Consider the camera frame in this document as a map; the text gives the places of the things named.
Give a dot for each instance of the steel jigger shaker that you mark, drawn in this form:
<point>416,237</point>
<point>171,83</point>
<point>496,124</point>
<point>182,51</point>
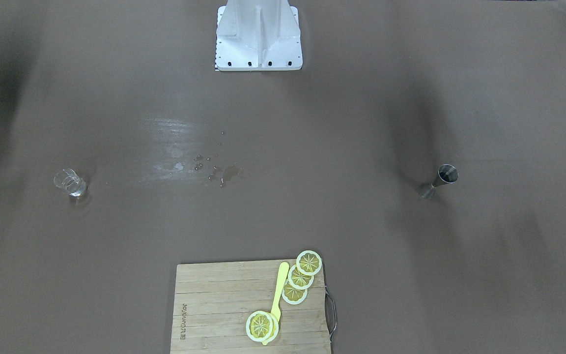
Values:
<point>446,174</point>

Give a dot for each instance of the clear glass measuring cup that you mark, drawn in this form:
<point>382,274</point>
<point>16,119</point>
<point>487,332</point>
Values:
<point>70,182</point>

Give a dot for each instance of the lemon slice top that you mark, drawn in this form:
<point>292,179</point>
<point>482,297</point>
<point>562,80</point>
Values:
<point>309,263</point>

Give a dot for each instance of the yellow plastic knife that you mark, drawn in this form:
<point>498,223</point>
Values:
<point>275,311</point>

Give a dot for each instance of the bamboo cutting board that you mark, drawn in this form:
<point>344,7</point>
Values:
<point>213,301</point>

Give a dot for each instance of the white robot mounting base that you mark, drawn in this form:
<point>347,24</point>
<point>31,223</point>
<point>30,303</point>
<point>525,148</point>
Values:
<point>258,35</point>

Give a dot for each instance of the lemon slice front pair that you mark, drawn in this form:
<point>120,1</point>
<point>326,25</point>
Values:
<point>262,327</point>

